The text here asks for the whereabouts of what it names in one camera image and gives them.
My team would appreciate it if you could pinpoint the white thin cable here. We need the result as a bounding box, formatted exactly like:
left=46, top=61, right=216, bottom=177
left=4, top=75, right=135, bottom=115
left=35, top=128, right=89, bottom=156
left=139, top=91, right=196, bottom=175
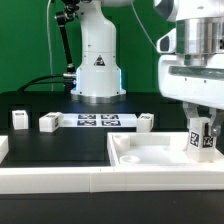
left=45, top=0, right=55, bottom=92

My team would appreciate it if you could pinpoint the white square table top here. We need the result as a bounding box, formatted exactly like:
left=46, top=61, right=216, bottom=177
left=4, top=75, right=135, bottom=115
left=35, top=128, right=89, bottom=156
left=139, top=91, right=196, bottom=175
left=107, top=132, right=224, bottom=166

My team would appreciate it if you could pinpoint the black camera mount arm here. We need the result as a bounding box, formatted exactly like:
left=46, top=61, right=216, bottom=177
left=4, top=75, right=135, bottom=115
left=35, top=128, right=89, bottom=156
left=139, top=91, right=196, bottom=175
left=55, top=0, right=80, bottom=92

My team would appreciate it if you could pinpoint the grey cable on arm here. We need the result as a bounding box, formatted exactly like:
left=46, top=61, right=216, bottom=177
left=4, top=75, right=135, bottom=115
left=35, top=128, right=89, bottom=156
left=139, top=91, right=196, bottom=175
left=131, top=0, right=160, bottom=51

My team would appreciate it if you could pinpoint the white left fence wall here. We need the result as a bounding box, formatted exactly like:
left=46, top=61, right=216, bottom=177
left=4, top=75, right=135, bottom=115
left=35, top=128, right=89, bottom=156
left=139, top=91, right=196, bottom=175
left=0, top=136, right=9, bottom=164

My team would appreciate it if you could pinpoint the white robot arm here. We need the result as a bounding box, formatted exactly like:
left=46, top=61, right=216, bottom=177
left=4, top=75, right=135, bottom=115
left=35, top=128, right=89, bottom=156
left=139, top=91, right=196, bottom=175
left=72, top=0, right=224, bottom=137

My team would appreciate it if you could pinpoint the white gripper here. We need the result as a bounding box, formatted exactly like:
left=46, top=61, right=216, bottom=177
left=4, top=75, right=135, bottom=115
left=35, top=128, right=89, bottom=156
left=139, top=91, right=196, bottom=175
left=158, top=54, right=224, bottom=137

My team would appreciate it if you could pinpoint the black cable bundle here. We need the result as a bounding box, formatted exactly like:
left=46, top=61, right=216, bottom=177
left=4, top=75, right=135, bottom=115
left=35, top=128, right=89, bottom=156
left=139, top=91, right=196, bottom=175
left=18, top=73, right=68, bottom=92

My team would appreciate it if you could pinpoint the white sheet with markers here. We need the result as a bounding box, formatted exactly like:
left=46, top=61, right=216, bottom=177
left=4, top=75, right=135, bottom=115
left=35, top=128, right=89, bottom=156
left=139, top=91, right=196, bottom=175
left=62, top=113, right=137, bottom=127

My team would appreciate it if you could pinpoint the white fence wall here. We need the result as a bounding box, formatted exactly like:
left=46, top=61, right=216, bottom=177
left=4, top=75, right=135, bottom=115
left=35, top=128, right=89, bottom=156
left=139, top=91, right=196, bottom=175
left=0, top=163, right=224, bottom=194
left=0, top=136, right=9, bottom=164

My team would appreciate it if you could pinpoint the white front fence wall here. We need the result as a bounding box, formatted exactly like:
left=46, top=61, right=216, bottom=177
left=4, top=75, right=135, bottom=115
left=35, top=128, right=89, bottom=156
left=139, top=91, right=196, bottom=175
left=0, top=163, right=224, bottom=194

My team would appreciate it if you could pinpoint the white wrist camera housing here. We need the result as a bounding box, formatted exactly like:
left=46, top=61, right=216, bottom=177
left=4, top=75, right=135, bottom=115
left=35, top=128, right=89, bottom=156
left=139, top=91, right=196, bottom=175
left=156, top=28, right=176, bottom=54

